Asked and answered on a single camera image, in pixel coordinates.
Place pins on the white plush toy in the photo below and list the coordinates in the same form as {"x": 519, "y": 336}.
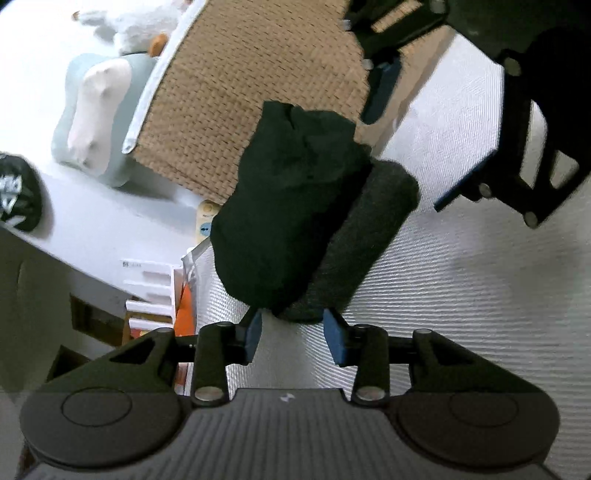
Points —
{"x": 132, "y": 26}

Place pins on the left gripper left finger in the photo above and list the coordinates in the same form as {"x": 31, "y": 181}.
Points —
{"x": 149, "y": 364}

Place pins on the white woven bed cover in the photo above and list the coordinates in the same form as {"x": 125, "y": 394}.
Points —
{"x": 475, "y": 272}

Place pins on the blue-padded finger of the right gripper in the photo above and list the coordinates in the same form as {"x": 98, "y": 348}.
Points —
{"x": 477, "y": 184}

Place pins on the woven rattan headboard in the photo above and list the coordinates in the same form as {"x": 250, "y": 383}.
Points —
{"x": 206, "y": 94}

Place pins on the black cap with white print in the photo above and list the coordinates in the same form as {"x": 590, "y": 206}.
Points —
{"x": 21, "y": 196}

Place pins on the dark grey folded garment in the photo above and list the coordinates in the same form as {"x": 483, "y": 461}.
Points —
{"x": 390, "y": 195}

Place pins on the black shirt with white print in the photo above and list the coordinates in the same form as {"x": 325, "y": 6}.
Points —
{"x": 298, "y": 179}

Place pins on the white orange box stack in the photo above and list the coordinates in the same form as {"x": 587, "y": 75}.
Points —
{"x": 165, "y": 295}

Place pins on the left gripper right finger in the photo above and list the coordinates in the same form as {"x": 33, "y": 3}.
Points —
{"x": 436, "y": 364}

